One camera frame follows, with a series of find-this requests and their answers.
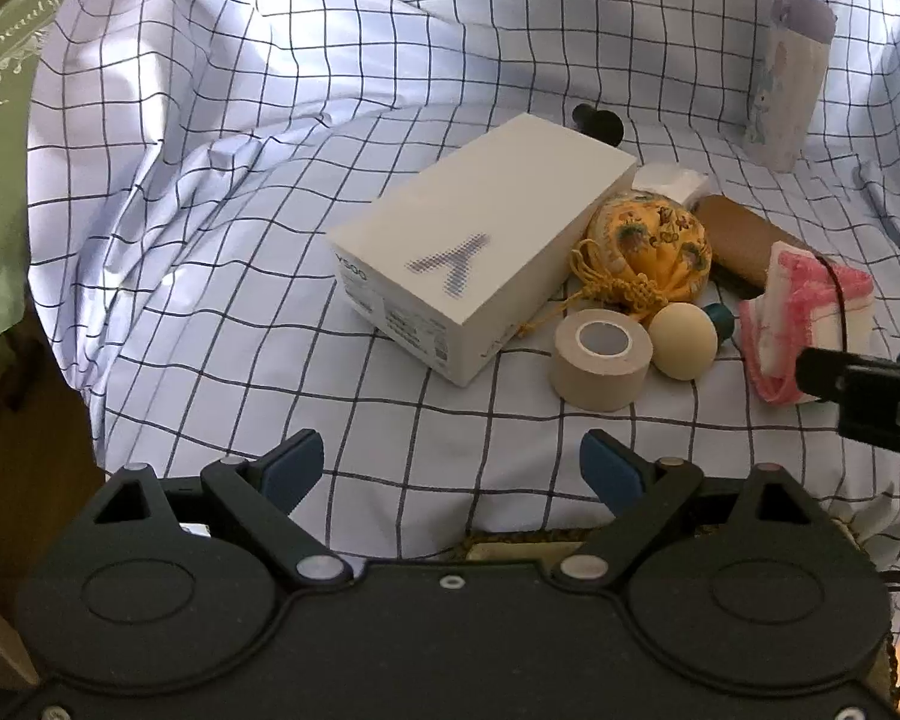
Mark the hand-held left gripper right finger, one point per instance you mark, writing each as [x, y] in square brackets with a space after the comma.
[607, 469]

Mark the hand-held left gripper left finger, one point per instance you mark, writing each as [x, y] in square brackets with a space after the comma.
[296, 465]

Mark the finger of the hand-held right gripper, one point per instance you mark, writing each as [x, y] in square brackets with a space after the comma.
[821, 373]

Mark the pink and white towel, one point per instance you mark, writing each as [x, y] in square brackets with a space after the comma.
[787, 315]

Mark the woven basket with fabric lining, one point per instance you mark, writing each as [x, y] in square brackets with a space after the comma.
[525, 541]

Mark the yellow embroidered pouch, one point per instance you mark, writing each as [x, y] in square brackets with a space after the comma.
[652, 240]

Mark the beige tape roll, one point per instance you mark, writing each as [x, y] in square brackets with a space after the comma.
[600, 375]

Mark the small teal object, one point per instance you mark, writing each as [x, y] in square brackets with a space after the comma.
[722, 321]

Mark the cream wooden egg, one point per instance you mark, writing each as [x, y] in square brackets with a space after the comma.
[682, 341]

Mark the brown cylindrical roll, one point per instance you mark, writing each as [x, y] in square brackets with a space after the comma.
[742, 240]

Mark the small white block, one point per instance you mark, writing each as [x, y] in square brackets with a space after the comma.
[671, 181]

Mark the brown wooden furniture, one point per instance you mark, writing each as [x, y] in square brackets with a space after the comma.
[15, 465]

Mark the white cardboard box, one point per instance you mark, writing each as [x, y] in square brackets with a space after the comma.
[495, 195]

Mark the white checked cloth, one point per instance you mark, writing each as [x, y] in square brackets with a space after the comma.
[232, 165]

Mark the small black object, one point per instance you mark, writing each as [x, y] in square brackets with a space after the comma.
[596, 122]

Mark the green printed bag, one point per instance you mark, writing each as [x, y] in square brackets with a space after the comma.
[0, 165]

